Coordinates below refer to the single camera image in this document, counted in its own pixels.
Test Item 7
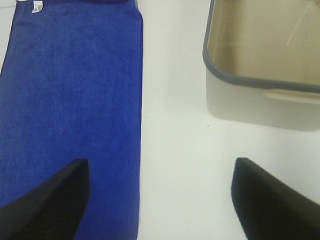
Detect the blue microfibre towel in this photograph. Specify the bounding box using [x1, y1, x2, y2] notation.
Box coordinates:
[0, 0, 143, 240]

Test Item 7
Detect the beige plastic bin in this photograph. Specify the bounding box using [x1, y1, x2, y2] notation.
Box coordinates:
[202, 0, 320, 131]

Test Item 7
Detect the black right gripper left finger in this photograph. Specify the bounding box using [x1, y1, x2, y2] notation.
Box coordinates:
[0, 158, 89, 240]

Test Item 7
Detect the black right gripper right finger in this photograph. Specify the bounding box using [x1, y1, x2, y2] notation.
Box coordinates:
[231, 157, 320, 240]

